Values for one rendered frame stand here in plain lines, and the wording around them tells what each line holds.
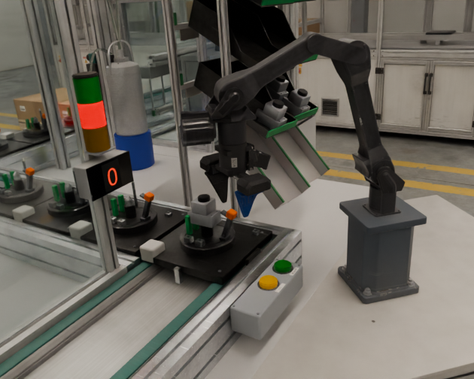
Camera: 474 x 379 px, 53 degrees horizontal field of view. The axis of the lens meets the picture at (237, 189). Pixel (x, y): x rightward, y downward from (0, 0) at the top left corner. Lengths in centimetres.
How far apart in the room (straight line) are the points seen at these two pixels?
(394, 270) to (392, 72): 405
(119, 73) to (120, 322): 116
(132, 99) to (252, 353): 127
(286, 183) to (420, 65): 377
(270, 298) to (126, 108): 122
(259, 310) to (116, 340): 29
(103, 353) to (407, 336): 62
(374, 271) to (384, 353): 20
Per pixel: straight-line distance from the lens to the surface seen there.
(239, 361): 102
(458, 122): 510
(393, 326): 112
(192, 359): 93
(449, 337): 112
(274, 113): 126
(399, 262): 117
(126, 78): 199
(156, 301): 111
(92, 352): 102
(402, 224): 111
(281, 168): 140
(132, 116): 202
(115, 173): 104
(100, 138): 101
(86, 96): 99
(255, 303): 100
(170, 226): 130
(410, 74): 507
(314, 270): 128
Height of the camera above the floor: 155
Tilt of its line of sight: 23 degrees down
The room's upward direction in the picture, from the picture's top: 4 degrees counter-clockwise
